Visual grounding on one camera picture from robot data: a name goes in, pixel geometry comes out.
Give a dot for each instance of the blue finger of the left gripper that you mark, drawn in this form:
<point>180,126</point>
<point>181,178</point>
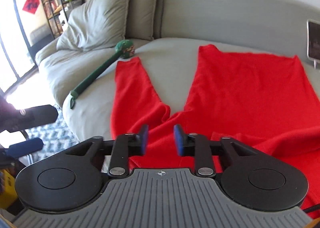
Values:
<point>21,149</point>

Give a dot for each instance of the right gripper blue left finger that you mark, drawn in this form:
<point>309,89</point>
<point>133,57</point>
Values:
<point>125,146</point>

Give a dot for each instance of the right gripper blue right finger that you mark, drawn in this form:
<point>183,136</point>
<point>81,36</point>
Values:
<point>196,146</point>

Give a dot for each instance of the red sweatshirt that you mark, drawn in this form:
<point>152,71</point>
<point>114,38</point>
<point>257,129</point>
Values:
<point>262,100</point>

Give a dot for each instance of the blue white patterned rug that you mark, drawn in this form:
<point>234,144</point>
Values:
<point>56,137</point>

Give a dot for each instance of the yellow black box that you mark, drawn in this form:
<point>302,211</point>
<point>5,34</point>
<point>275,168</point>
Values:
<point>8,193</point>

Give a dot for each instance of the green massage hammer stick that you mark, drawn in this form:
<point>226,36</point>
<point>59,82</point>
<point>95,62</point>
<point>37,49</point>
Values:
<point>125,49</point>

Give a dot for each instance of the large grey front pillow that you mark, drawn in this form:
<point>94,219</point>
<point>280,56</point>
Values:
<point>96,24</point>

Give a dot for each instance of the grey back pillow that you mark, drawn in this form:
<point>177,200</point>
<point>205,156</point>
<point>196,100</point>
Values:
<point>140,16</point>

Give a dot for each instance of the smartphone in white case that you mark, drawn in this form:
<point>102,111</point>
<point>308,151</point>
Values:
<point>313,40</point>

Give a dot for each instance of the red diamond wall decoration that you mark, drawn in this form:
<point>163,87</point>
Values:
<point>31,6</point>

